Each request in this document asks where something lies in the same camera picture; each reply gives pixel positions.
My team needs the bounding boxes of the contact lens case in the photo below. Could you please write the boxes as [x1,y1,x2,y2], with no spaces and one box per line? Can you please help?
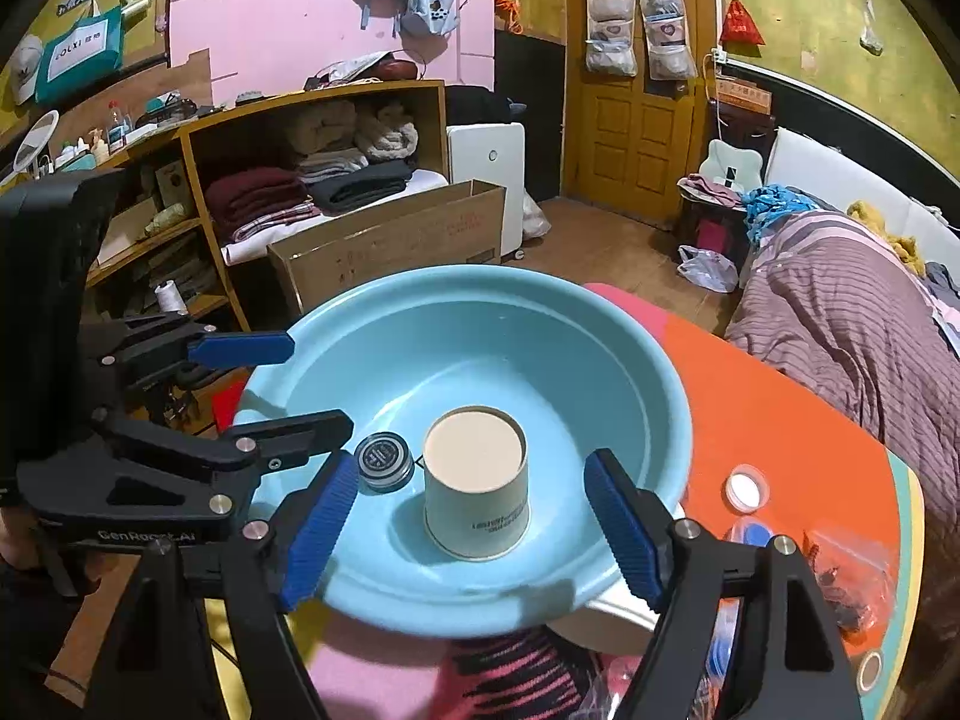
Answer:
[724,515,775,548]

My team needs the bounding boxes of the wooden shelf unit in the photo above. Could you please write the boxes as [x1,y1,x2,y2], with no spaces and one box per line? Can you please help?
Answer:
[0,78,451,332]

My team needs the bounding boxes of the clear round lid dish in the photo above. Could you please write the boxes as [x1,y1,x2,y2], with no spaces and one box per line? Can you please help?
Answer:
[724,465,770,514]

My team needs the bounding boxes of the small dark side table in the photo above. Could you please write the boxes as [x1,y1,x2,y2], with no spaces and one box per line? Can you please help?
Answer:
[674,174,750,268]

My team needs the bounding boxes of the white cabinet on wheels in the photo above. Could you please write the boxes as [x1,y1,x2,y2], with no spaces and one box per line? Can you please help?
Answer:
[446,122,526,257]

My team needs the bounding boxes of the purple striped duvet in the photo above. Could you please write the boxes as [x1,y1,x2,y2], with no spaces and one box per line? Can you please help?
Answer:
[726,210,958,535]

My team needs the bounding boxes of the hanging pocket organiser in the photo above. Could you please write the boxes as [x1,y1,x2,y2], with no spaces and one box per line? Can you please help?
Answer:
[640,0,698,82]
[584,0,638,78]

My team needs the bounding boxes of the long cardboard box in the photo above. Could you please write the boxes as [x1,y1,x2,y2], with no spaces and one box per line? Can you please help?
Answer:
[268,179,506,319]

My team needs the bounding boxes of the white sofa headboard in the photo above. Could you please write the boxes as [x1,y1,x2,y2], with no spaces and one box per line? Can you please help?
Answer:
[766,127,960,278]

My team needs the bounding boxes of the right hanging pocket organiser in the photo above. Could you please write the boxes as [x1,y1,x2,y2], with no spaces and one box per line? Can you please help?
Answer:
[640,0,698,82]

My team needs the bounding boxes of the wooden door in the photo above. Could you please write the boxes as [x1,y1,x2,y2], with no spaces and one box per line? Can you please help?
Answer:
[563,0,718,229]

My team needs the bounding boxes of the beige cardboard tube canister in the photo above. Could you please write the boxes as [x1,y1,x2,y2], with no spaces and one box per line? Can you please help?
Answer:
[421,405,530,562]

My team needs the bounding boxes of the light blue plastic basin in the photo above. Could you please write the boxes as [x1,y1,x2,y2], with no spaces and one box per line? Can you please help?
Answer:
[238,265,693,639]

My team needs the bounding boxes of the red hanging ornament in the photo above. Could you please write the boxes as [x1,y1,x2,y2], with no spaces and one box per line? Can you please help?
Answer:
[721,0,765,47]

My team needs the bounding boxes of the left hanging pocket organiser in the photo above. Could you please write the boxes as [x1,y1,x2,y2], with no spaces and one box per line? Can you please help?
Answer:
[584,0,638,78]

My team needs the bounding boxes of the plastic bag on floor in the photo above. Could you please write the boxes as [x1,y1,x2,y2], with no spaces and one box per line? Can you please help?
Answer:
[677,245,739,294]

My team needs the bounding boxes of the clear plastic bag dried leaves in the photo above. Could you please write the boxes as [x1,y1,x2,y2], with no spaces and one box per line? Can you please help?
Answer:
[804,528,895,644]

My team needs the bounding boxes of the small black round tin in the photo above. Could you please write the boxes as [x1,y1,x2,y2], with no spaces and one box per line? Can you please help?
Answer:
[355,431,415,494]

